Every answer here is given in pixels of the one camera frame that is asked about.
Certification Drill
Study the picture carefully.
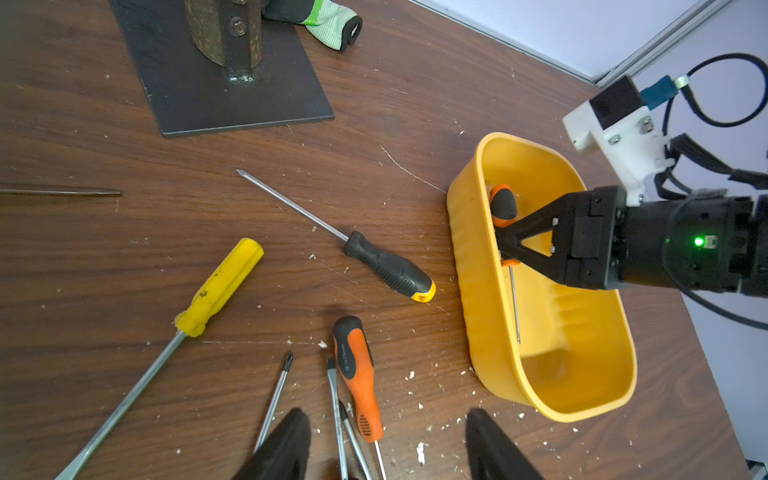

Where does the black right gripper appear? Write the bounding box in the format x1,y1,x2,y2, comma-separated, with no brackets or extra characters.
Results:
495,186,626,290

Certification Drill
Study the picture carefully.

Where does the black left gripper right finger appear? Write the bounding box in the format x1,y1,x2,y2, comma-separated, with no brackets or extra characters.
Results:
465,408,543,480

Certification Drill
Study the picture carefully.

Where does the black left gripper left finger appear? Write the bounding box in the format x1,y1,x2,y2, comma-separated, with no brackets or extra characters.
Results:
233,408,311,480

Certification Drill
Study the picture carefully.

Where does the small orange black screwdriver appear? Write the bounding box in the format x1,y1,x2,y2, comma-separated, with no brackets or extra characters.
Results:
489,184,521,344

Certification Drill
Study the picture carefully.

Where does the green black screwdriver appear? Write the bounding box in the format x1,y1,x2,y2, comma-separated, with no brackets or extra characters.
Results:
253,351,294,453

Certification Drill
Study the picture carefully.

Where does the large orange black screwdriver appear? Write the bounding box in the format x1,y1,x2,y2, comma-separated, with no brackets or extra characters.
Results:
333,316,387,479

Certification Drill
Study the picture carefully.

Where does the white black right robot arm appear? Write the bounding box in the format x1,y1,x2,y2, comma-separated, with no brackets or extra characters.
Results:
490,185,767,297

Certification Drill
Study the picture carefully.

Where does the black yellow-striped screwdriver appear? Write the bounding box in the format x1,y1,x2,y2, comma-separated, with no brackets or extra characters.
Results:
326,357,349,480

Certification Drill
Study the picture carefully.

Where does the yellow plastic storage box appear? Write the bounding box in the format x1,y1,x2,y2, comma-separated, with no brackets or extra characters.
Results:
447,132,637,423

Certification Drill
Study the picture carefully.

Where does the black screwdriver yellow cap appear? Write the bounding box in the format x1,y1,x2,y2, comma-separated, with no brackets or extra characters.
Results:
236,169,436,303

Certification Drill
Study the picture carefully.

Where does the black yellow stubby screwdriver far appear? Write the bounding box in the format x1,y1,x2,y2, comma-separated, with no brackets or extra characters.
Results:
1,188,122,198

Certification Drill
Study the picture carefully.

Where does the black green work glove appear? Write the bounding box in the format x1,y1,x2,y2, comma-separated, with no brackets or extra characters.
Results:
261,0,363,52

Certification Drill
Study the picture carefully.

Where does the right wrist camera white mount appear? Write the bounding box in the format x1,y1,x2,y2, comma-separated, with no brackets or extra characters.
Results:
563,76,673,207

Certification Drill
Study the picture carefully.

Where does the yellow handle flat screwdriver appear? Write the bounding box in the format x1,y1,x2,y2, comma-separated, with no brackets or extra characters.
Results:
55,238,264,480

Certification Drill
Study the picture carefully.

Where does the dark metal tree base plate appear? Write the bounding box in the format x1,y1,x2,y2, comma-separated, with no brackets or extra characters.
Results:
111,1,334,138

